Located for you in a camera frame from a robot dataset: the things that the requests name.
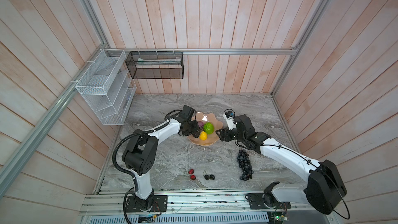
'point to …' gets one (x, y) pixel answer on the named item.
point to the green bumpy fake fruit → (208, 127)
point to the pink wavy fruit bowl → (212, 138)
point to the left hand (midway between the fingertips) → (197, 132)
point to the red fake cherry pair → (190, 172)
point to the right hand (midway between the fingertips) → (221, 129)
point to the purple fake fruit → (200, 124)
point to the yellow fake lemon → (203, 136)
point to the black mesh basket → (155, 65)
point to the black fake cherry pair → (207, 177)
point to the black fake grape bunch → (244, 162)
